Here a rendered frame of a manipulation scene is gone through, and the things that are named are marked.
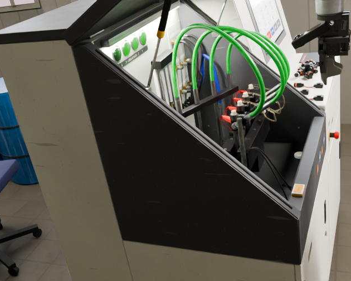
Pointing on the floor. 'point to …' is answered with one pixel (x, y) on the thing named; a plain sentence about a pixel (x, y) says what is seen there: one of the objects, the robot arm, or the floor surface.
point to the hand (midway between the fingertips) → (323, 80)
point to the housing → (62, 141)
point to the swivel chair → (1, 178)
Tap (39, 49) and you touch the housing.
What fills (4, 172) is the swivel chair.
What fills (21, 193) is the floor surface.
